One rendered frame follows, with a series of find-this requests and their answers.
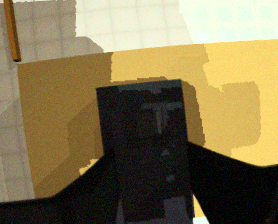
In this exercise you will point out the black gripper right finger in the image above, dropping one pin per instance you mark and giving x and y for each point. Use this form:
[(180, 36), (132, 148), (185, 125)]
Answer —
[(230, 191)]

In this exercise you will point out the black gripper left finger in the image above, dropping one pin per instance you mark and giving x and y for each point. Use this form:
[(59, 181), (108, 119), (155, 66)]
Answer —
[(93, 198)]

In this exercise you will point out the orange wooden bar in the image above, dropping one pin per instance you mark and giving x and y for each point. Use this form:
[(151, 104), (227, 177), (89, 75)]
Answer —
[(12, 30)]

